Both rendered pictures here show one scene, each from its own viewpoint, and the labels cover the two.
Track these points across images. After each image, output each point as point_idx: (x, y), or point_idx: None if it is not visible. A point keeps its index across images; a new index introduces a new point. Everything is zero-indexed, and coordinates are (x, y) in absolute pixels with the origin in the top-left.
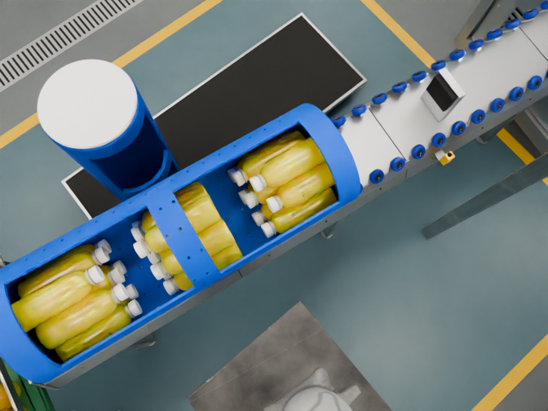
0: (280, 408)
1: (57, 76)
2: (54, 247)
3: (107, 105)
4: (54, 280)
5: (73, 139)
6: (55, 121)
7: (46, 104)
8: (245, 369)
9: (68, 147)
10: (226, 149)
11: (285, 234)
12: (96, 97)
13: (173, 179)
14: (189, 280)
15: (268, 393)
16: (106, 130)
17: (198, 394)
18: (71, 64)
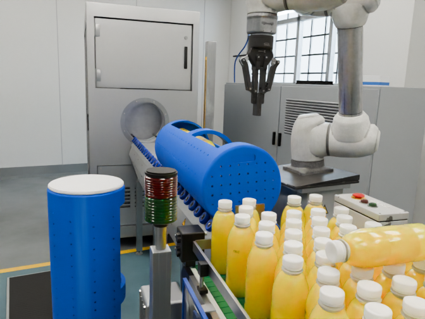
0: (300, 169)
1: (53, 186)
2: (201, 147)
3: (97, 179)
4: None
5: (110, 186)
6: (90, 188)
7: (73, 189)
8: (281, 178)
9: (112, 192)
10: (171, 134)
11: (218, 145)
12: (86, 180)
13: (179, 137)
14: None
15: (294, 175)
16: (115, 180)
17: (293, 185)
18: (50, 183)
